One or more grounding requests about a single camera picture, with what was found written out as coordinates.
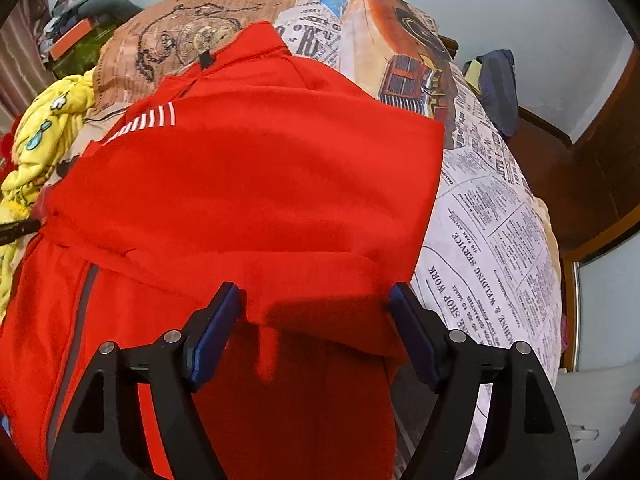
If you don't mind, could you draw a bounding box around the yellow cartoon blanket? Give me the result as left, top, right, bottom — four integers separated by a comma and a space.
0, 67, 98, 321

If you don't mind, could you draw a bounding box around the striped brown curtain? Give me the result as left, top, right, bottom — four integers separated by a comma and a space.
0, 0, 54, 132

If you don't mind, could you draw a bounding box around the newspaper print bed sheet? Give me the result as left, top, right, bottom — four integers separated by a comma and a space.
86, 0, 561, 479

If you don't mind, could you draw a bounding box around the orange box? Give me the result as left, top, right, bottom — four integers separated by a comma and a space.
49, 18, 93, 61

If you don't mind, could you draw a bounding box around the pile of clutter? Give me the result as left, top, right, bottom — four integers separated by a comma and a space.
37, 0, 142, 79

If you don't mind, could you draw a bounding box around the dark blue bag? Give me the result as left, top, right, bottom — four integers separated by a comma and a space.
463, 49, 520, 139

